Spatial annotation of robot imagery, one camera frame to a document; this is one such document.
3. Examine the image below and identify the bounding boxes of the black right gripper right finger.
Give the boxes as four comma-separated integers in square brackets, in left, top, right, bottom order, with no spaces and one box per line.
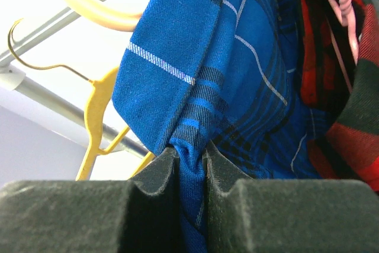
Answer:
[204,143,378,252]

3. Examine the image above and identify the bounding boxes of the red black plaid shirt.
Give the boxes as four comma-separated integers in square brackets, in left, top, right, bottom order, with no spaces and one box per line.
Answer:
[299,0,378,191]

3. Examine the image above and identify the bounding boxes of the pink hanger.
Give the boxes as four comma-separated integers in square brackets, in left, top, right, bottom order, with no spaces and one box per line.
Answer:
[328,0,359,93]

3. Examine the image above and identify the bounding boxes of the beige plastic hanger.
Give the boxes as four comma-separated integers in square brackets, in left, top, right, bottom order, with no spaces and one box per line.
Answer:
[64,0,142,32]

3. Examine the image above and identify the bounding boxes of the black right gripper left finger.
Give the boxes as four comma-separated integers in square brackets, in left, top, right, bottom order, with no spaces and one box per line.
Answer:
[1,148,181,252]

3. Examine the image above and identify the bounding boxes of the blue plaid shirt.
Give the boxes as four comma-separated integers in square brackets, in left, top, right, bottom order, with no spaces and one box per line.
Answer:
[112,0,327,252]

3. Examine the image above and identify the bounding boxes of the metal clothes rack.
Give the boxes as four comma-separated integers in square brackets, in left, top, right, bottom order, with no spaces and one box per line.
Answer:
[1,0,149,148]

